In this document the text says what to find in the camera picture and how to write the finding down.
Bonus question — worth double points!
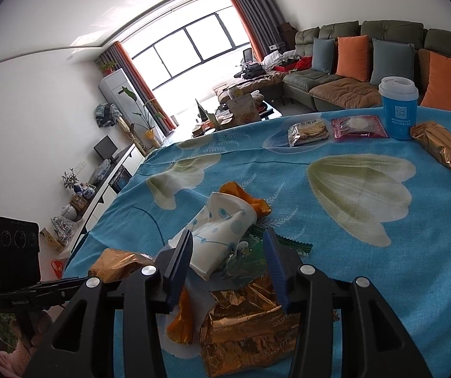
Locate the cloth covered standing fan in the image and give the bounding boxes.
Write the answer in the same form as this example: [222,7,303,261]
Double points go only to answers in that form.
[95,102,140,154]

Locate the white tissue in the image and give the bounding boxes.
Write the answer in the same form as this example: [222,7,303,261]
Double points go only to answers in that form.
[163,283,218,359]

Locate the orange peel piece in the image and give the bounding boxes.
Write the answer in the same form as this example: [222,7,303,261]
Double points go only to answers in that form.
[220,181,271,217]
[166,287,195,345]

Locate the white clothes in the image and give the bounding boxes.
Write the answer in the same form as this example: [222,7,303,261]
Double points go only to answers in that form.
[263,50,285,67]

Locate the beige patterned box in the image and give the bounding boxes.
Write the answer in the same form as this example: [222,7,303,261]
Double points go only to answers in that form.
[40,227,65,253]

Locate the pink snack packet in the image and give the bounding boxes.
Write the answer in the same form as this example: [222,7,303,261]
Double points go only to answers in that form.
[331,115,389,140]

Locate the orange cushion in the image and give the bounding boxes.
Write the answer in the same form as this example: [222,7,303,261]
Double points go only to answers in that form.
[420,52,451,113]
[336,35,370,83]

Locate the crushed dotted paper cup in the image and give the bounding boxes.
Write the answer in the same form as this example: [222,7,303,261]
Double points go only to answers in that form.
[168,192,258,280]

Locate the clear cookie packet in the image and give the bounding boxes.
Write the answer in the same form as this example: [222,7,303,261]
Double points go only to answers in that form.
[287,122,329,147]

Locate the person's left forearm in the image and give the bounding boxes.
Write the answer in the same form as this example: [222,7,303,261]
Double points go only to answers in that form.
[0,339,33,378]

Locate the green brown sofa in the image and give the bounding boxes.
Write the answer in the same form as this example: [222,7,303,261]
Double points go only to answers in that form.
[283,20,451,112]

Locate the plastic wrapped dish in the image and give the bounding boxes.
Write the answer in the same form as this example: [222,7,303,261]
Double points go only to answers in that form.
[91,161,112,184]

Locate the green leafy potted plant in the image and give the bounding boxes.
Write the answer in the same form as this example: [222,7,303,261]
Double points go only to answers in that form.
[0,311,17,353]

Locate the black bag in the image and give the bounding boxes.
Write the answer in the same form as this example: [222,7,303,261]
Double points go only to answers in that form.
[241,63,265,79]

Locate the black monitor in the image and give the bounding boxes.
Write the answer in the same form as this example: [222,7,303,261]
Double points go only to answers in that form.
[94,135,119,162]

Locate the clear plastic wrapped gift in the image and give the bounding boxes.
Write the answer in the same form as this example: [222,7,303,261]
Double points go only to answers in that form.
[51,216,80,243]

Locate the dark wooden cabinet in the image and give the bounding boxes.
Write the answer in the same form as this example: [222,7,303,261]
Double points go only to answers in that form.
[277,21,298,48]

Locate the person's left hand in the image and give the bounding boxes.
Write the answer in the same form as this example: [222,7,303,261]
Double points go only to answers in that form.
[16,309,55,359]

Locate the blue cup with white lid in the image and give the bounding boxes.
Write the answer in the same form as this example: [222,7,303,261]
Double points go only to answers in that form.
[379,76,419,140]

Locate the wooden picture frame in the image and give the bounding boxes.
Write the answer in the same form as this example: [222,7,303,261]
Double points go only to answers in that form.
[69,193,89,211]

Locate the cluttered coffee table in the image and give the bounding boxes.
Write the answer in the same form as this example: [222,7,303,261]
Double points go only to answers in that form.
[190,90,281,138]

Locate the white black tv cabinet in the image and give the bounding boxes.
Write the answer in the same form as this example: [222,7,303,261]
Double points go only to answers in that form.
[38,142,145,253]

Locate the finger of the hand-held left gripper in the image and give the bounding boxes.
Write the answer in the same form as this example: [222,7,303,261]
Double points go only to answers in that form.
[38,277,92,298]

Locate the gold snack packet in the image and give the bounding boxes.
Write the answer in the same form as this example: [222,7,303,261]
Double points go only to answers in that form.
[410,121,451,179]

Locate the large window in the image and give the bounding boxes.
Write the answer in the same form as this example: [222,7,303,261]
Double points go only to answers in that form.
[119,8,250,95]

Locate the leafy plant in yellow vase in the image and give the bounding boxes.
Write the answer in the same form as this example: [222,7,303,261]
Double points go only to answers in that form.
[121,86,165,144]

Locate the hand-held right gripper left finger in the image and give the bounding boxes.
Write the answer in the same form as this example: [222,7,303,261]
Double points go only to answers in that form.
[23,230,195,378]

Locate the white standing air conditioner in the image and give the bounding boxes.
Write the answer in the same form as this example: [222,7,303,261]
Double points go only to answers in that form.
[99,68,147,127]

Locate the grey orange curtain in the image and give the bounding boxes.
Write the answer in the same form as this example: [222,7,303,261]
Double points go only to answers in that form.
[223,0,283,61]
[99,43,179,136]

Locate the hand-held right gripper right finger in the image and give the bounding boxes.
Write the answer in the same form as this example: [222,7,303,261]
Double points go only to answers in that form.
[263,229,433,378]

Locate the blue floral tablecloth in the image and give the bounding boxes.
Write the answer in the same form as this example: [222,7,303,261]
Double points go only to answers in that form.
[63,106,451,378]

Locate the blue grey cushion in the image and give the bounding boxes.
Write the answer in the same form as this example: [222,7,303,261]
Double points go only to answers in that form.
[369,38,415,86]
[311,37,336,75]

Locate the green snack wrapper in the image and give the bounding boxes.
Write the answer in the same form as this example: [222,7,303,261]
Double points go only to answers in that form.
[225,224,313,280]

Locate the small plant in blue vase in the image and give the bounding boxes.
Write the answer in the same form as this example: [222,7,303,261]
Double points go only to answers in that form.
[62,169,80,193]

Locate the beige snack bag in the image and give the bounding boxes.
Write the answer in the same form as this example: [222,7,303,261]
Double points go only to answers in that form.
[225,96,261,124]

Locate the large crumpled gold wrapper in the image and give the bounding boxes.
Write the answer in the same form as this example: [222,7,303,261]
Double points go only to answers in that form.
[200,273,303,376]

